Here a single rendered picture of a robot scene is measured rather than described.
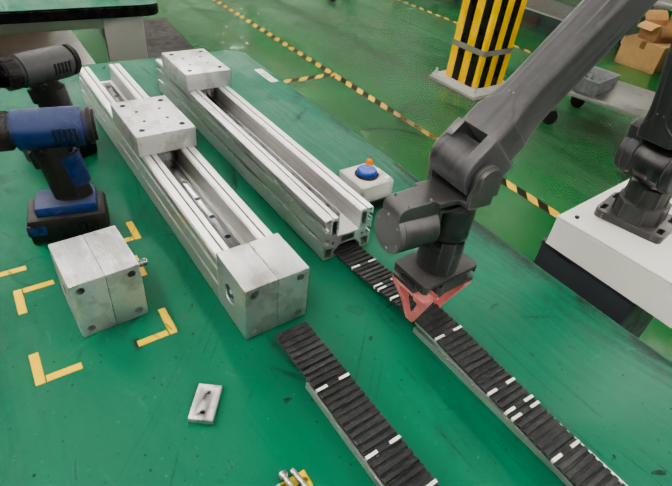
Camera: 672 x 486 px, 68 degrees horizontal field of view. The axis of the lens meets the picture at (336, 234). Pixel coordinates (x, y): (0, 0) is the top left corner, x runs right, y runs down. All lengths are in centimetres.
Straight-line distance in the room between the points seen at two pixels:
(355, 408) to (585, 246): 55
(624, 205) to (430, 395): 51
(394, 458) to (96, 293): 43
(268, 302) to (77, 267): 25
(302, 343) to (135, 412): 22
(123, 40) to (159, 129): 147
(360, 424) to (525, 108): 41
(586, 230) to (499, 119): 44
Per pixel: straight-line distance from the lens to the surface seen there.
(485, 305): 85
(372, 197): 97
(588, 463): 69
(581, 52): 64
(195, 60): 132
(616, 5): 66
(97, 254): 75
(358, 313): 77
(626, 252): 97
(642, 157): 95
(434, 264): 66
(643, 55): 563
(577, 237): 100
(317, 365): 66
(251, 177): 102
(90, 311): 74
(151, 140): 97
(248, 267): 69
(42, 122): 84
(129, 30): 242
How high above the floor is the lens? 134
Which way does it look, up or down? 37 degrees down
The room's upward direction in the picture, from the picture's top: 7 degrees clockwise
